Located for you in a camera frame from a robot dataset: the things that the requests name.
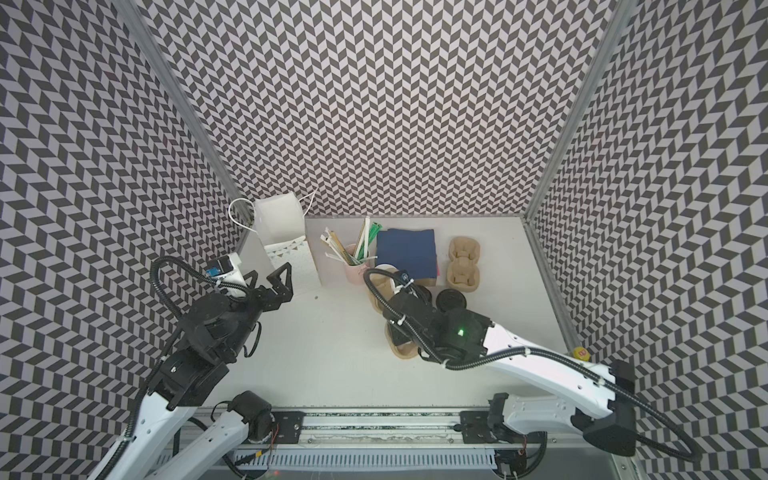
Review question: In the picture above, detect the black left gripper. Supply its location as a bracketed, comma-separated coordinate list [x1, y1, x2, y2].
[220, 262, 294, 359]

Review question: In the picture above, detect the black cup lid stack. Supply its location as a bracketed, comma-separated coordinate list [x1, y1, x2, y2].
[435, 288, 467, 313]

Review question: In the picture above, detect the beige pulp cup carrier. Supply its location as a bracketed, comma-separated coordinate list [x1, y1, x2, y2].
[368, 274, 418, 360]

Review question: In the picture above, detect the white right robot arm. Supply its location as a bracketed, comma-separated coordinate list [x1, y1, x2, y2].
[363, 268, 703, 463]

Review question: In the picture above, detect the white paper takeout bag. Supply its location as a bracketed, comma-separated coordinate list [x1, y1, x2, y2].
[227, 190, 323, 289]

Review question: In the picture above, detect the brown cardboard napkin box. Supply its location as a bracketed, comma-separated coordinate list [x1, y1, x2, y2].
[415, 278, 437, 287]

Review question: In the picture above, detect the pink utensil holder cup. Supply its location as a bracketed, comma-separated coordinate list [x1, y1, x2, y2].
[344, 244, 370, 285]

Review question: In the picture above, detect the blue napkin stack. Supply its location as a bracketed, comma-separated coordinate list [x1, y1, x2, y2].
[376, 229, 438, 280]

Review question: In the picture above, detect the green straws bundle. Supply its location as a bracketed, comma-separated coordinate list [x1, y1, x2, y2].
[353, 217, 382, 263]

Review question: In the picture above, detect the yellow capped bottle right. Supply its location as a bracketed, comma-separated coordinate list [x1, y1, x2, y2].
[571, 347, 591, 362]

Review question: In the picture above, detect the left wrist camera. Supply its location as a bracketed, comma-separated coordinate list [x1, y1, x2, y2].
[204, 253, 245, 285]

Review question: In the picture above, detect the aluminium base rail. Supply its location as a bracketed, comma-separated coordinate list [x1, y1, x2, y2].
[212, 407, 644, 479]

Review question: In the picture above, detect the aluminium corner post left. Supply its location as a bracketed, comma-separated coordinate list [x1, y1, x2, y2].
[112, 0, 243, 201]

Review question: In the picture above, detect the aluminium corner post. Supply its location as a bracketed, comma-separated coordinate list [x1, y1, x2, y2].
[112, 0, 243, 201]
[524, 0, 638, 223]

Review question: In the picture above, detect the aluminium corner post right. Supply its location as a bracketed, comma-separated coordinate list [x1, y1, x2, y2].
[524, 0, 638, 223]

